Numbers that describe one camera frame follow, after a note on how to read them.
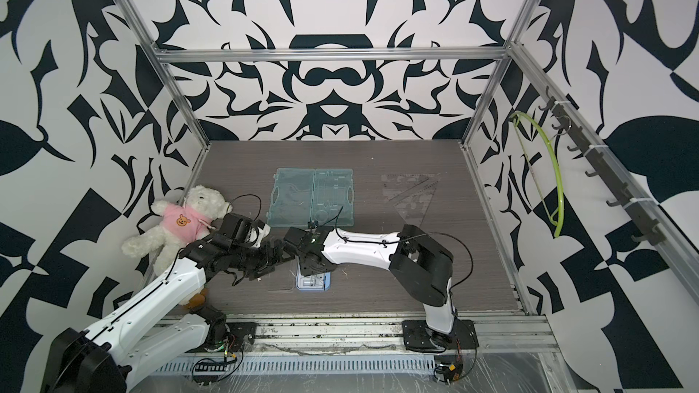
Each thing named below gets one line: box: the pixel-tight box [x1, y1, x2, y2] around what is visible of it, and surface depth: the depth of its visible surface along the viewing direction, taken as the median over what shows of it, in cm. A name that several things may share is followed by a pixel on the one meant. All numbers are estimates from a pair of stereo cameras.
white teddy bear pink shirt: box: [121, 185, 233, 277], surface depth 89 cm
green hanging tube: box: [508, 110, 565, 239], surface depth 71 cm
